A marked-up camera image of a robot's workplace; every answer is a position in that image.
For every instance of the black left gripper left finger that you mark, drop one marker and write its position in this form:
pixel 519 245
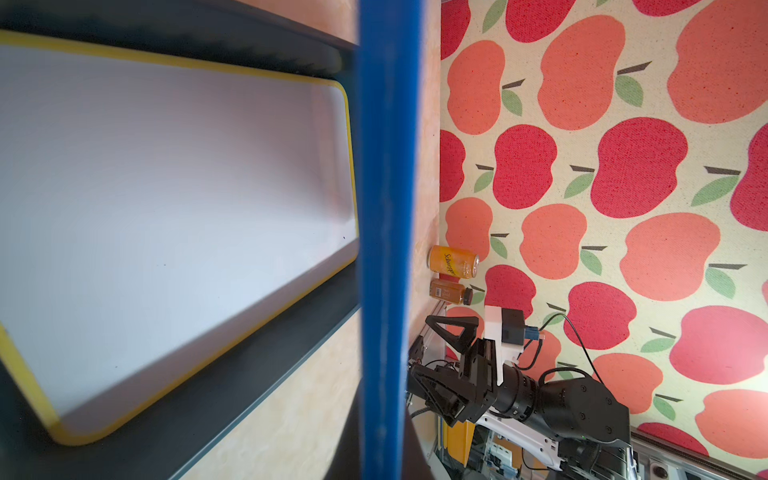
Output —
pixel 346 461

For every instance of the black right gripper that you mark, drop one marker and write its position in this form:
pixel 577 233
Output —
pixel 462 390

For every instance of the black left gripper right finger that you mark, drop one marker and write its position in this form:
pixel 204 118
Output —
pixel 415 465

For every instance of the yellow-framed whiteboard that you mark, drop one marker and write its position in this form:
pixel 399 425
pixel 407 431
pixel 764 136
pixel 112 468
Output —
pixel 156 211

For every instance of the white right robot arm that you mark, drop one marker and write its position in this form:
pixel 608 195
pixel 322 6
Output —
pixel 575 427

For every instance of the yellow plastic crate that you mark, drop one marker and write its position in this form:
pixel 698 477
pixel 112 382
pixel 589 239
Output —
pixel 457 440

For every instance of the small amber bottle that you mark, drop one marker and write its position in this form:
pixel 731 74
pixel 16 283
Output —
pixel 451 292

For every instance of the orange drink can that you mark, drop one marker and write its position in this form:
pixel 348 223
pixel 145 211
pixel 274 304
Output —
pixel 454 262

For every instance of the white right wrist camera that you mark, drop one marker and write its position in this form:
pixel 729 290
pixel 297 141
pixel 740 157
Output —
pixel 510 334

